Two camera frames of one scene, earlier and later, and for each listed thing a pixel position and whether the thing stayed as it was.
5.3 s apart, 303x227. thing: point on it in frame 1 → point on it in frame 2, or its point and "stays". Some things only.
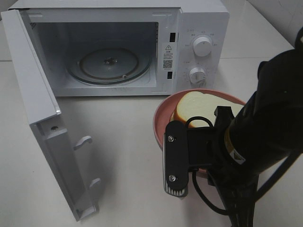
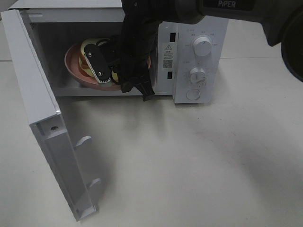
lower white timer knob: (197, 75) stays
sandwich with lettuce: (191, 105) → (85, 65)
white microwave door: (44, 112) stays
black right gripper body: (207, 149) → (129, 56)
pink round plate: (165, 111) → (71, 59)
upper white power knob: (202, 46) stays
